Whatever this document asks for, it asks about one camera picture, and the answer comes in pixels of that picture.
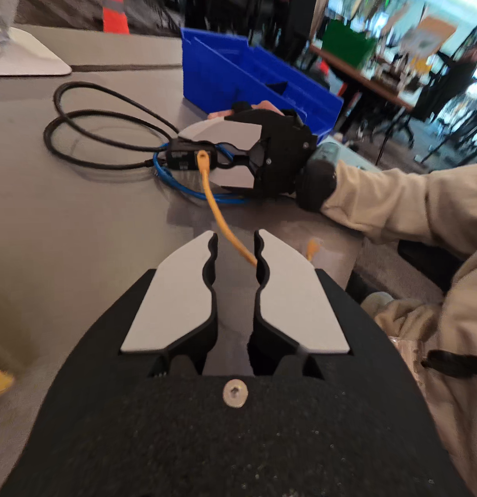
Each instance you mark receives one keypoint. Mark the white stand base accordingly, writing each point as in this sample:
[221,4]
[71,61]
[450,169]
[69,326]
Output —
[21,54]

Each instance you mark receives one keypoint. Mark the blue storage bin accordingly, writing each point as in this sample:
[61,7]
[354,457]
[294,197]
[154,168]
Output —
[230,73]

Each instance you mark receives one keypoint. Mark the yellow storage bin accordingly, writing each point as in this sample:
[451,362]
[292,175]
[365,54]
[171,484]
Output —
[0,382]

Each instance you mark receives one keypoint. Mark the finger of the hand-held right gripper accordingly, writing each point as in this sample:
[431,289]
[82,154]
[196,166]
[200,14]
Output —
[232,176]
[223,134]

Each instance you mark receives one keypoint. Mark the dark bin divider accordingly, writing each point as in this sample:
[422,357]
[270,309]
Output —
[277,88]

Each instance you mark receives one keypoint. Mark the person's right forearm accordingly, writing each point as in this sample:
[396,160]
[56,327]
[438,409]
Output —
[397,202]

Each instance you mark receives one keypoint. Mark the wooden table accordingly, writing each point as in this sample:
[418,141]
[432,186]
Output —
[370,83]

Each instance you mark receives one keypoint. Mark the person's right hand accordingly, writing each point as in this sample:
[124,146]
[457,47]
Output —
[265,105]

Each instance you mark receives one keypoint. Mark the green storage box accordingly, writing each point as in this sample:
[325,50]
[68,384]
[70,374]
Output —
[347,44]

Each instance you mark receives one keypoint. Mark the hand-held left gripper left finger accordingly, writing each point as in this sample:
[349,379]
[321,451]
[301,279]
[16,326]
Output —
[172,306]

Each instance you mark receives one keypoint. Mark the black ethernet adapter box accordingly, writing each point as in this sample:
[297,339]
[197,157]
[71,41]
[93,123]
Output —
[180,155]

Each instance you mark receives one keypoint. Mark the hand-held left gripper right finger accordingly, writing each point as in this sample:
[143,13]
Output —
[300,306]

